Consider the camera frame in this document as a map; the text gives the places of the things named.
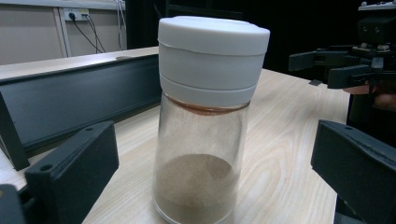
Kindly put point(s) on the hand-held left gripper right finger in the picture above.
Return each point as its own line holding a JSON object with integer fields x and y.
{"x": 358, "y": 168}

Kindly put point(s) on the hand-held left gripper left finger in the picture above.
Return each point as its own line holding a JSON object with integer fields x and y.
{"x": 71, "y": 168}

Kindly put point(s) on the black two-tier metal rack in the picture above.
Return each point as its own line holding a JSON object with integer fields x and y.
{"x": 77, "y": 99}

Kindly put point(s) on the glass jar of brown powder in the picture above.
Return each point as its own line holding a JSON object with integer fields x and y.
{"x": 205, "y": 62}

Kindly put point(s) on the white wall post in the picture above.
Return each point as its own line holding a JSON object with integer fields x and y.
{"x": 60, "y": 34}

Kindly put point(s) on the white wall power outlet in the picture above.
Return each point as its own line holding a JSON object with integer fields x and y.
{"x": 76, "y": 14}

